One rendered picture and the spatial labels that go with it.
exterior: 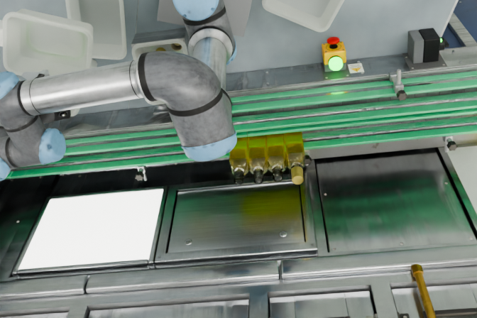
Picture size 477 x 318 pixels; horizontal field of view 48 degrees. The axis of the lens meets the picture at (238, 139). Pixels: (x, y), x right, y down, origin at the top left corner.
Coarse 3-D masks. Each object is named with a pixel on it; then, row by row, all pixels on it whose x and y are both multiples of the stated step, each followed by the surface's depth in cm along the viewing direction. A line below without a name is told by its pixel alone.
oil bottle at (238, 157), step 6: (240, 138) 172; (246, 138) 172; (240, 144) 170; (246, 144) 170; (234, 150) 168; (240, 150) 167; (246, 150) 167; (234, 156) 165; (240, 156) 165; (246, 156) 165; (234, 162) 163; (240, 162) 163; (246, 162) 164; (234, 168) 163; (246, 168) 164
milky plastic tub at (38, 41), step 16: (16, 16) 133; (32, 16) 134; (48, 16) 139; (16, 32) 141; (32, 32) 143; (48, 32) 143; (64, 32) 143; (80, 32) 143; (16, 48) 144; (32, 48) 146; (48, 48) 146; (64, 48) 146; (80, 48) 146; (16, 64) 144; (32, 64) 146; (48, 64) 147; (64, 64) 148; (80, 64) 148
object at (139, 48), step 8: (160, 40) 167; (168, 40) 167; (176, 40) 166; (136, 48) 168; (144, 48) 176; (152, 48) 176; (168, 48) 176; (184, 48) 168; (136, 56) 170; (152, 104) 180
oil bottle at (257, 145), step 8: (256, 136) 173; (264, 136) 172; (248, 144) 170; (256, 144) 169; (264, 144) 169; (248, 152) 167; (256, 152) 166; (264, 152) 165; (248, 160) 164; (256, 160) 163; (264, 160) 163; (264, 168) 163
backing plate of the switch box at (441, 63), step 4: (404, 56) 175; (408, 56) 174; (440, 56) 171; (408, 60) 172; (440, 60) 169; (408, 64) 170; (412, 64) 170; (416, 64) 169; (420, 64) 169; (424, 64) 169; (428, 64) 168; (432, 64) 168; (436, 64) 168; (440, 64) 167; (444, 64) 167; (412, 68) 167; (416, 68) 167; (420, 68) 167; (424, 68) 167; (428, 68) 166
